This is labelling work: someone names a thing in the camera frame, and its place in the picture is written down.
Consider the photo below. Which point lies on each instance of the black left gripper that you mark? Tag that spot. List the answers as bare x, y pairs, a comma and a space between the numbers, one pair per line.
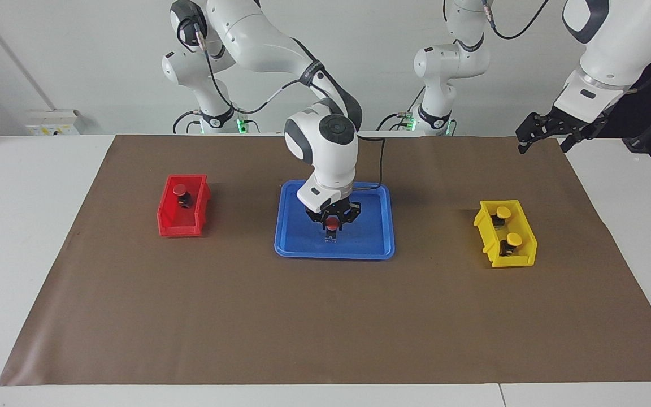
577, 120

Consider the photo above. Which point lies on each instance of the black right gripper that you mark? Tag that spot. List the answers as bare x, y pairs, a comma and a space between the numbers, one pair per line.
343, 207

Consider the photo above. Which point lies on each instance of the red push button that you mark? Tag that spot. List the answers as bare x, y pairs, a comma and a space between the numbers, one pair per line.
332, 223
180, 190

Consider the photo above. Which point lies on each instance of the yellow push button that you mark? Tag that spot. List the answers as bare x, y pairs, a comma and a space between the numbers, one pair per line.
504, 212
514, 239

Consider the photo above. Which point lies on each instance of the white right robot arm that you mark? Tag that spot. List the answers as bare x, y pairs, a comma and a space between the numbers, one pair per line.
325, 164

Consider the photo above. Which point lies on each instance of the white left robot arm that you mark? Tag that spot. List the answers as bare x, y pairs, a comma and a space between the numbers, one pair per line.
613, 51

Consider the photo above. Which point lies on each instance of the blue plastic tray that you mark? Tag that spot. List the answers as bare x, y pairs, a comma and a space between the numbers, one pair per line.
297, 237

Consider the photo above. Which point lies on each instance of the brown table mat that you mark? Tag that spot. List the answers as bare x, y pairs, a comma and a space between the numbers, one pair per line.
303, 316

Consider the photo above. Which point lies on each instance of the yellow plastic bin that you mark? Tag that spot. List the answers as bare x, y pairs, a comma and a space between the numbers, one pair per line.
515, 261

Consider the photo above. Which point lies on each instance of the red plastic bin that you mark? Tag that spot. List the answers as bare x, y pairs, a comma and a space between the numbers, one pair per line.
170, 224

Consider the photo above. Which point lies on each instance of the white wall power box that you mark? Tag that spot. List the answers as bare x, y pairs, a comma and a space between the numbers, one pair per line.
54, 121

